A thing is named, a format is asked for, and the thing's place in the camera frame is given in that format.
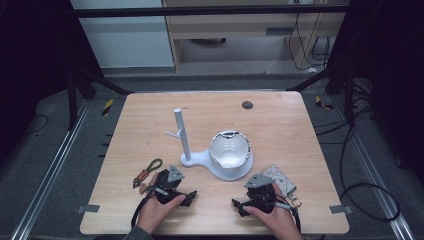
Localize person's right hand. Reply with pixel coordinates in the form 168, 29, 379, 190
242, 181, 304, 240

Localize right hand-held gripper cable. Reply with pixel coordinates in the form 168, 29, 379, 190
281, 199, 303, 234

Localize aluminium floor rail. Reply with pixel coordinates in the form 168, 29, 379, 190
331, 95, 416, 240
9, 99, 92, 240

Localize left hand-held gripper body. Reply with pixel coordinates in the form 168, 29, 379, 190
146, 164, 198, 208

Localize black horizontal frame bar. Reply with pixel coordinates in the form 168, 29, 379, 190
73, 4, 351, 19

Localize light wooden desk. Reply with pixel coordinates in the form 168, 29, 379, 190
162, 0, 349, 73

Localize grey metal table bracket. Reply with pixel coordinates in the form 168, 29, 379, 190
329, 204, 354, 215
76, 203, 101, 214

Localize white cabinet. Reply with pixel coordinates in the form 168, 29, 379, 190
70, 0, 175, 69

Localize black hanging cables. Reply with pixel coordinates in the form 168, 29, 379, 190
287, 12, 332, 72

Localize thick black floor cable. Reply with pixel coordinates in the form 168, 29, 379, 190
339, 124, 401, 223

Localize white key stand with hooks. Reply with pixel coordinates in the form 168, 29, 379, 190
164, 107, 254, 183

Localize black metal stand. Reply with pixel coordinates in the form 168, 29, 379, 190
286, 64, 356, 126
65, 64, 134, 132

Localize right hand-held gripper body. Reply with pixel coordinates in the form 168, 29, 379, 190
231, 173, 291, 218

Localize person's left hand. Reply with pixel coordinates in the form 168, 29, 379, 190
136, 172, 188, 235

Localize green cord keychain orange carabiner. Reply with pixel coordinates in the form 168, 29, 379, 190
132, 157, 164, 190

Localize left hand-held gripper cable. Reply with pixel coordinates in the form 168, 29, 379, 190
130, 192, 155, 230

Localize grey quilted key pouch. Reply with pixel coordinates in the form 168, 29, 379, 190
259, 164, 303, 208

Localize thin black floor cable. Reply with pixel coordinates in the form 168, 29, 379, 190
25, 113, 50, 135

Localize yellow black hazard tape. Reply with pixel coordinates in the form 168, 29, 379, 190
314, 95, 334, 111
101, 98, 115, 117

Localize hand-held gripper cable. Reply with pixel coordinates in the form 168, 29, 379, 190
130, 192, 155, 230
281, 199, 303, 234

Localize white bowl silver rim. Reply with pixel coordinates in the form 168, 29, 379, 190
208, 129, 252, 170

